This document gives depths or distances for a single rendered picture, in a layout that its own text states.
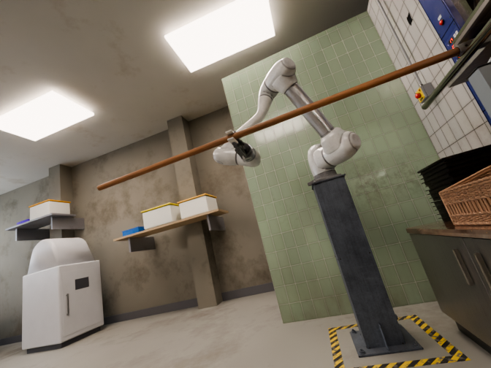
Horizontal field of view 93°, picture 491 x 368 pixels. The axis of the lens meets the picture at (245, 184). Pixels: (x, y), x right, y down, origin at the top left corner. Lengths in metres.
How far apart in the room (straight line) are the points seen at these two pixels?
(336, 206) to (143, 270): 3.80
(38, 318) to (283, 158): 4.12
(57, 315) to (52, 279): 0.50
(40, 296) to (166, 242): 1.84
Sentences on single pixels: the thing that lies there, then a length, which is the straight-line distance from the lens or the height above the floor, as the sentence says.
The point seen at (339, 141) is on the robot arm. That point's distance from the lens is 1.54.
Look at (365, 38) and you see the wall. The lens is 2.87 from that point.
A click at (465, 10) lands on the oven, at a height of 1.59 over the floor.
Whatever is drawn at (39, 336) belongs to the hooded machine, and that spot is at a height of 0.21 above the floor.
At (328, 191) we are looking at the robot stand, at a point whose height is 0.92.
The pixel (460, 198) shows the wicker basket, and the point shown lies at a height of 0.69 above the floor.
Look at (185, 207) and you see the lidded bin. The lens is 3.52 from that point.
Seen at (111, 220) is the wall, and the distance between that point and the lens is 5.23.
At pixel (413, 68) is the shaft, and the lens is 1.16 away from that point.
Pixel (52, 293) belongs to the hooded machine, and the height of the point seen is 0.72.
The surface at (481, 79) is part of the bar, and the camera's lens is 0.75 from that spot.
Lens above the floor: 0.70
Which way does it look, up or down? 15 degrees up
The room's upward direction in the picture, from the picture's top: 14 degrees counter-clockwise
